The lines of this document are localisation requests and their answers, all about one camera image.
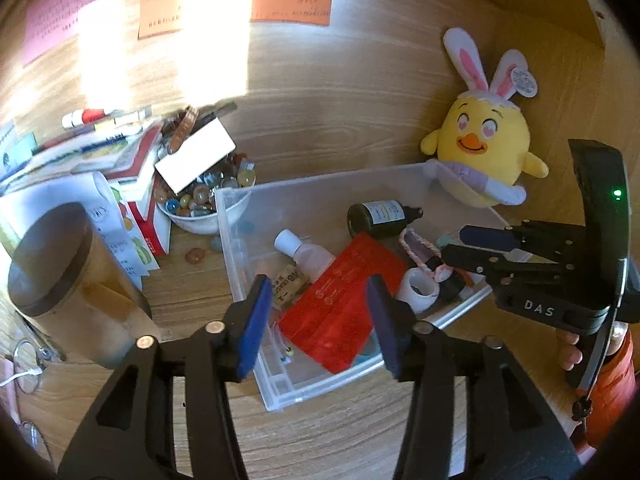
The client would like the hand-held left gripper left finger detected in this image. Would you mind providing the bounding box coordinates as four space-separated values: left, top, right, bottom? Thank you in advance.
57 274 275 480

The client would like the red mask pack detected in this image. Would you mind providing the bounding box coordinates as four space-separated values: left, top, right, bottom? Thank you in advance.
277 233 410 375

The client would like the braided rope toy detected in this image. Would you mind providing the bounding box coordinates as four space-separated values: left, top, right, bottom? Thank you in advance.
400 227 453 281

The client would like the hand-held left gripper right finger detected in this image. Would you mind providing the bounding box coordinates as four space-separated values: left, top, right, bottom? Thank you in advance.
366 275 583 480

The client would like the person's right hand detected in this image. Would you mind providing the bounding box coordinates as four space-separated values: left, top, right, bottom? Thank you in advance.
556 332 583 371

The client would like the glass jar with dark lid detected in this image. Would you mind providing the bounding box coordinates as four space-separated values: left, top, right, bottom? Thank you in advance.
7 201 163 371

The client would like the white tape roll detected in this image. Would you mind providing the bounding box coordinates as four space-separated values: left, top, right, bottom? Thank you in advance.
397 267 441 313

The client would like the stack of books and papers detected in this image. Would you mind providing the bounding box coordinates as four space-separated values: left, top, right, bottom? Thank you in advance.
0 105 173 196

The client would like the small brown box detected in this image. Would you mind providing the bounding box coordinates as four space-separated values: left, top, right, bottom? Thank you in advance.
267 266 307 311

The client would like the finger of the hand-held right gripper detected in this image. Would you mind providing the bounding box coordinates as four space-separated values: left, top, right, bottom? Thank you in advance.
459 220 588 262
441 243 566 286

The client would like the pale orange sticky note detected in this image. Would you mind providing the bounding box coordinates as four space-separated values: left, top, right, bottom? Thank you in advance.
137 0 256 41

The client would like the teal round cap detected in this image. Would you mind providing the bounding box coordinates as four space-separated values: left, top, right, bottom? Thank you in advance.
350 337 388 366

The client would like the white red marker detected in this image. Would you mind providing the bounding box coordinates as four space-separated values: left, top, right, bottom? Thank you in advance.
61 107 118 128

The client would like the pile of glass marbles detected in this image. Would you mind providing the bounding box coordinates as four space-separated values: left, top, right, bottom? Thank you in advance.
157 152 258 218

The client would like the pink sticky note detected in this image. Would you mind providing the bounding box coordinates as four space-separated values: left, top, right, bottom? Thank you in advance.
22 0 118 68

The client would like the brown bead bracelet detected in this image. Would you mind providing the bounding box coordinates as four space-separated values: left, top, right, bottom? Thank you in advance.
167 105 200 155

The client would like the clear bottle with white cap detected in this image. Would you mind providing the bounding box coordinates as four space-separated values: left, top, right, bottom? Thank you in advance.
273 229 337 283

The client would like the metal key ring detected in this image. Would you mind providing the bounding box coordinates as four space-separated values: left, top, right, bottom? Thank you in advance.
12 340 46 393

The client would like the clear plastic bin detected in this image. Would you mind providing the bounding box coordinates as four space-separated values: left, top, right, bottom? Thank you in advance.
214 160 533 413

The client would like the white cable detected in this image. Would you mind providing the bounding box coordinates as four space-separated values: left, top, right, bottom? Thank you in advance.
0 365 46 388

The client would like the dark green dropper bottle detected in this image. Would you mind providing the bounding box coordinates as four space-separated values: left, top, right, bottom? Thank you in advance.
346 200 425 241

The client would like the printed white paper bag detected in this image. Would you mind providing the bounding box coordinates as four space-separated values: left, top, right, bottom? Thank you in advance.
0 170 161 291

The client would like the person's right forearm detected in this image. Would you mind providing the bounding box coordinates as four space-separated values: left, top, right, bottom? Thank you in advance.
575 330 638 451

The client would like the red white box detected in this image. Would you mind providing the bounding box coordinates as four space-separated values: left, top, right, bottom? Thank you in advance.
125 195 173 256

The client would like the white bowl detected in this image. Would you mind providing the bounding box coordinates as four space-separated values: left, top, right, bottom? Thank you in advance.
155 187 251 235

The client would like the white card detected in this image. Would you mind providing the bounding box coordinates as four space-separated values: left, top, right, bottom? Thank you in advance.
154 119 237 195

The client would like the red pen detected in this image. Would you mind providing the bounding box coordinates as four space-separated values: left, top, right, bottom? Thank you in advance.
32 132 96 156

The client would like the white pen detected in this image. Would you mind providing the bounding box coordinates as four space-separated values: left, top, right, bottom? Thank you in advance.
107 107 153 128

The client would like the yellow chick plush toy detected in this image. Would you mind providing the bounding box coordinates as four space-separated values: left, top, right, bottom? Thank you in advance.
419 27 550 208

